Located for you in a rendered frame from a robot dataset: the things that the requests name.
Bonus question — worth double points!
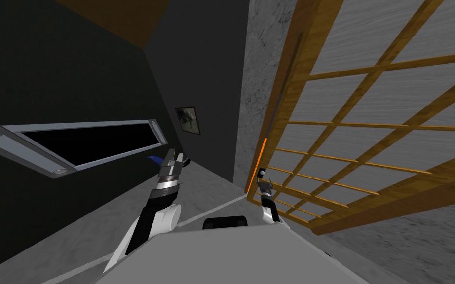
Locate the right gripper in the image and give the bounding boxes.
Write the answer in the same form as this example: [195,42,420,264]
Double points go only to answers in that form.
[257,178,273,195]

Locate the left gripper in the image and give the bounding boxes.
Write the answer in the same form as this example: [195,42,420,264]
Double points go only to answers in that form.
[158,148,185,180]

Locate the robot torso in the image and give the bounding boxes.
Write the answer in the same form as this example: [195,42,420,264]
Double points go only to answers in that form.
[93,215,371,284]

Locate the grey framed dark window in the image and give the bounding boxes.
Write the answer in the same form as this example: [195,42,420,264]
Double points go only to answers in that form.
[0,119,169,179]

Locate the wooden lattice door leaf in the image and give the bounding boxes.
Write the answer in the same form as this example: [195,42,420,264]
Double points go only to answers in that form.
[245,0,455,236]

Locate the dark framed wall picture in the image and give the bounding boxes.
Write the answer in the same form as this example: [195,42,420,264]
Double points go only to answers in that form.
[174,106,201,136]

